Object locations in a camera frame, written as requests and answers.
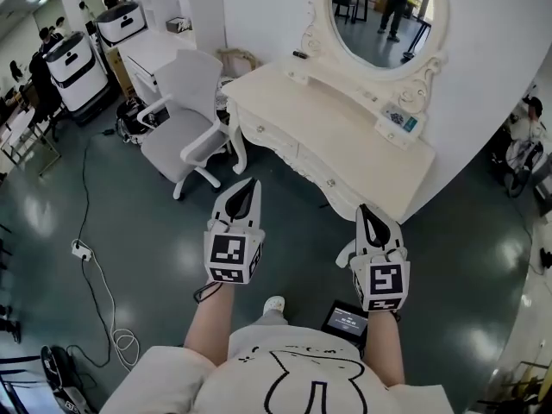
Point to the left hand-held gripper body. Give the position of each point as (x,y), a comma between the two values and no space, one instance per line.
(233,250)

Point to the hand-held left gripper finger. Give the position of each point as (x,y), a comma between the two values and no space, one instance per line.
(221,207)
(257,207)

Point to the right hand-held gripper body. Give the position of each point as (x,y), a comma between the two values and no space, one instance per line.
(384,278)

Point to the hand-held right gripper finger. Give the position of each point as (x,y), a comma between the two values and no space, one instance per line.
(394,233)
(360,231)

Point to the cream dressing table drawer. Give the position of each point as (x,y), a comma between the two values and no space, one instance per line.
(269,135)
(321,174)

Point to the person's left forearm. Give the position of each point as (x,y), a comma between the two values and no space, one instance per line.
(211,321)

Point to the person's right forearm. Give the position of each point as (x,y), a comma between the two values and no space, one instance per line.
(386,347)

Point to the cream dressing table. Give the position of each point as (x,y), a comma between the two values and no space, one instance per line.
(332,123)

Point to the black screen device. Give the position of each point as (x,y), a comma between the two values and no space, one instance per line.
(345,321)

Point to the person's white shoe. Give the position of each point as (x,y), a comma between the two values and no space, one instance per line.
(274,304)

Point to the person's grey trouser leg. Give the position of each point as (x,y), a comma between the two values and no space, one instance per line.
(271,318)

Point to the white office chair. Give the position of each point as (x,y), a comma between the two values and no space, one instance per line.
(185,132)

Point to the person's white printed shirt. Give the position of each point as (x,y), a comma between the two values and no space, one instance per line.
(310,382)

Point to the black backpack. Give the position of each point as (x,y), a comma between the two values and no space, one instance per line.
(129,119)

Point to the beige bag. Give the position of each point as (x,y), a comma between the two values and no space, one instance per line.
(237,63)

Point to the white power strip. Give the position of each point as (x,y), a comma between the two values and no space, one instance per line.
(81,250)

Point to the small black object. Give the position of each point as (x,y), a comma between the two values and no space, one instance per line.
(300,54)

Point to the white desk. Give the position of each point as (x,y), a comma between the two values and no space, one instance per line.
(151,54)

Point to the cardboard box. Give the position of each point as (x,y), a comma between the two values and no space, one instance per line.
(118,73)

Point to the patterned tissue box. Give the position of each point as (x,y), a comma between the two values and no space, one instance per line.
(179,25)

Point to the white and black robot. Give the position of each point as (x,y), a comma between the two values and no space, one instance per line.
(123,24)
(77,80)

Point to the oval cream-framed mirror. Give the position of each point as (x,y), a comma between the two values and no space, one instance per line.
(379,24)

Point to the glass side table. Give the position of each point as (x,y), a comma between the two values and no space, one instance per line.
(21,140)

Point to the black scooter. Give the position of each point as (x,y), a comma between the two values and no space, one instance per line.
(60,373)

